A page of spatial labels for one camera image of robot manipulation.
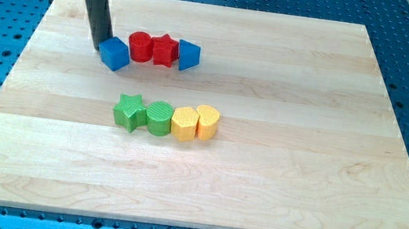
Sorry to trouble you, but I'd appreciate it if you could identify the blue cube block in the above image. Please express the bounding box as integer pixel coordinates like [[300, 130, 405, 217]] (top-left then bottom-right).
[[99, 37, 130, 71]]

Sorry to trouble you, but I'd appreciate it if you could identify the red star block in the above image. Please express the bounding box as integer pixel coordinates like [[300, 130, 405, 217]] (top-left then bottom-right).
[[152, 35, 179, 68]]

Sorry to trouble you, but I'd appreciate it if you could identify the green star block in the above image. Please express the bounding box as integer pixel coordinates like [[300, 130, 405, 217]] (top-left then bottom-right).
[[112, 93, 147, 133]]

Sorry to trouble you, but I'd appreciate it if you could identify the yellow hexagon block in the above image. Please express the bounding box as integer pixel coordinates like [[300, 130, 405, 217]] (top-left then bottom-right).
[[170, 107, 199, 142]]

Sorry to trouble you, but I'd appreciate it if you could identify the green cylinder block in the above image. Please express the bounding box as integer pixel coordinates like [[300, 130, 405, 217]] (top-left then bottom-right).
[[146, 100, 173, 136]]

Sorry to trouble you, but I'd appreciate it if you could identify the blue triangle block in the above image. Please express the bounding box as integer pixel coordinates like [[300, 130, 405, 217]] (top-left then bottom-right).
[[178, 39, 201, 71]]

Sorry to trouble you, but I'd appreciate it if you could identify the red cylinder block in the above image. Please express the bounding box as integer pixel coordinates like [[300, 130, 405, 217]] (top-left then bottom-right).
[[129, 31, 153, 63]]

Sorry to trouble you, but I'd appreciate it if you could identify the yellow heart block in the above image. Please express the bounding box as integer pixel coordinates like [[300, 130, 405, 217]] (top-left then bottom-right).
[[196, 104, 221, 140]]

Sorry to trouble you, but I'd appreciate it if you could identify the light wooden board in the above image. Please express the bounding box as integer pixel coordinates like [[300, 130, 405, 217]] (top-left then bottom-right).
[[0, 0, 409, 229]]

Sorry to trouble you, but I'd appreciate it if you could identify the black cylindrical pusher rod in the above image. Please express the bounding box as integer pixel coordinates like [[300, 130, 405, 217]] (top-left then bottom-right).
[[85, 0, 113, 51]]

